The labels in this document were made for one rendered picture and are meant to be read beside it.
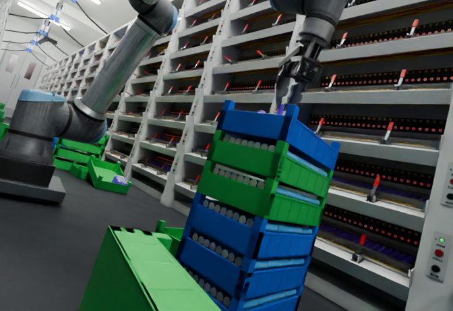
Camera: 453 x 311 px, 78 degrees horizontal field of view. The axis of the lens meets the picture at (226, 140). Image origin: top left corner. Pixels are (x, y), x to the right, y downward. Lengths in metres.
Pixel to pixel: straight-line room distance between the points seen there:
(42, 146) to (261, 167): 0.92
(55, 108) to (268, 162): 0.94
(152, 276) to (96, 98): 1.10
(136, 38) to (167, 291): 1.10
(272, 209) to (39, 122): 0.96
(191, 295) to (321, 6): 0.77
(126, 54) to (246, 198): 0.86
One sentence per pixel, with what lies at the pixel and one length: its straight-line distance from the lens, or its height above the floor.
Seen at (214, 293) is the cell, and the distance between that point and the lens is 0.66.
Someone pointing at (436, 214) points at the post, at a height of 0.37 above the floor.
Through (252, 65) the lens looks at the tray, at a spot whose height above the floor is 0.93.
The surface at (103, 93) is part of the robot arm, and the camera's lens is 1.30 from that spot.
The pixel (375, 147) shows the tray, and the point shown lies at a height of 0.54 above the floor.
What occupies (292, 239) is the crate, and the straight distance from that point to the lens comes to 0.72.
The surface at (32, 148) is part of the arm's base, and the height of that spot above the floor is 0.18.
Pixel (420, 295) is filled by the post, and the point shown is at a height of 0.15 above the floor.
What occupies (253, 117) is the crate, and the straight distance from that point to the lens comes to 0.64.
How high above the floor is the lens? 0.30
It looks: 7 degrees up
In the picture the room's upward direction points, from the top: 17 degrees clockwise
